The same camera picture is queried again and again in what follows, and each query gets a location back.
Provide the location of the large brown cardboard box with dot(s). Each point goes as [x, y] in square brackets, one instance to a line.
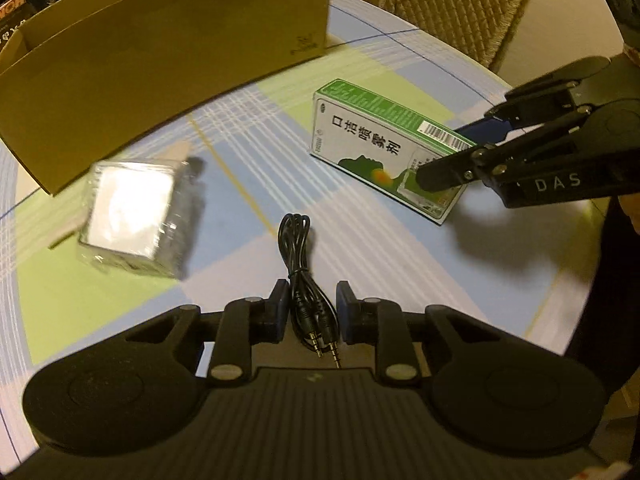
[175, 60]

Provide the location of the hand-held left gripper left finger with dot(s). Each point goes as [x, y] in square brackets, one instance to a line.
[280, 310]

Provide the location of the plaid cloth covered desktop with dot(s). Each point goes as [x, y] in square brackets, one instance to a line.
[240, 240]

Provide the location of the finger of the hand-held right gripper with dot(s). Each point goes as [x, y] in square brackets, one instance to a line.
[442, 172]
[490, 130]

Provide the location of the green medicine box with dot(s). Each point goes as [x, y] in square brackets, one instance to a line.
[360, 135]

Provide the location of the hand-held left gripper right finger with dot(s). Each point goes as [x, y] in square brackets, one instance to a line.
[346, 310]

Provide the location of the chair with woven cushion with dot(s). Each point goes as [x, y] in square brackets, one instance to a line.
[450, 5]

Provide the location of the black box orange print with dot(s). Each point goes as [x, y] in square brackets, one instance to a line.
[15, 10]

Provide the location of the clear plastic box white pads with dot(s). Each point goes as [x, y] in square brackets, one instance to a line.
[130, 205]

